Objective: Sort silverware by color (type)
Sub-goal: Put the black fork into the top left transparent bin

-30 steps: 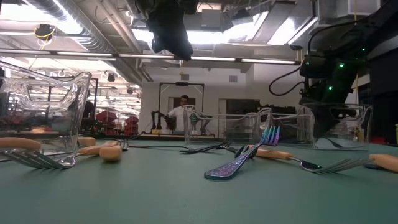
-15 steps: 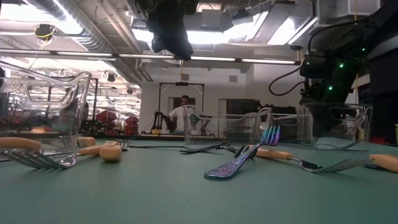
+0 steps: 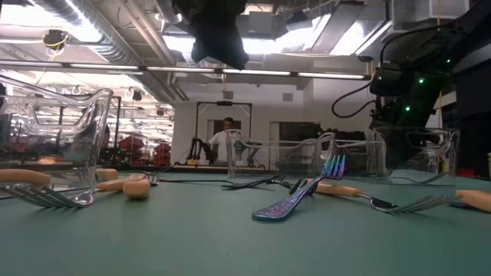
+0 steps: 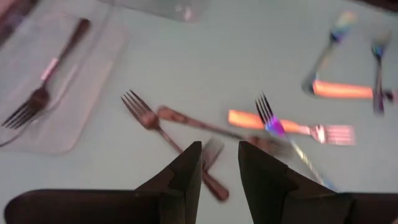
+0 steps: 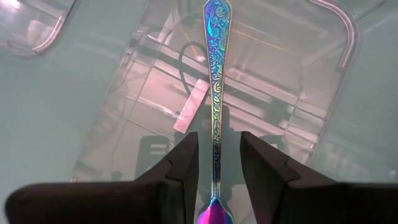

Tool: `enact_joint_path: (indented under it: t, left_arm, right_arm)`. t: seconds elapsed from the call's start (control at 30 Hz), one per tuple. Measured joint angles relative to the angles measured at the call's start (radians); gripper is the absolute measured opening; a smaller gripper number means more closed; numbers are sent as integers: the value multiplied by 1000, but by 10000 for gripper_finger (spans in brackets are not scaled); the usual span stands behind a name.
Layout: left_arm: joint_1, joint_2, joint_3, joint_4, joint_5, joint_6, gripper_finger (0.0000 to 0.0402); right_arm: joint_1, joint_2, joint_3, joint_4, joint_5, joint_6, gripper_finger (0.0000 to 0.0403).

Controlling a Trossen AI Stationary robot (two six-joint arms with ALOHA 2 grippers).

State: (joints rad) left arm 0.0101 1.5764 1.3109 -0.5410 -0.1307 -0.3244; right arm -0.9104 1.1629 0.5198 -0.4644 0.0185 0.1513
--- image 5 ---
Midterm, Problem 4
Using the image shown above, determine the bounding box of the iridescent rainbow fork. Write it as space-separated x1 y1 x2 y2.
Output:
195 0 234 224

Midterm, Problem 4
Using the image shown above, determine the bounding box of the green table mat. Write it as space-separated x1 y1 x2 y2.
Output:
0 0 398 224

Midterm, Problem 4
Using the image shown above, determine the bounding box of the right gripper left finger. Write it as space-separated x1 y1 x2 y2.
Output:
4 131 200 224

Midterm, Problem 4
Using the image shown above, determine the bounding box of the clear plastic bin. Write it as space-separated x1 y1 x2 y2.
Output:
0 0 77 58
70 0 361 224

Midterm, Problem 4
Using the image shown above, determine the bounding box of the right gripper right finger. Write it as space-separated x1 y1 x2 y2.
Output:
239 131 398 224

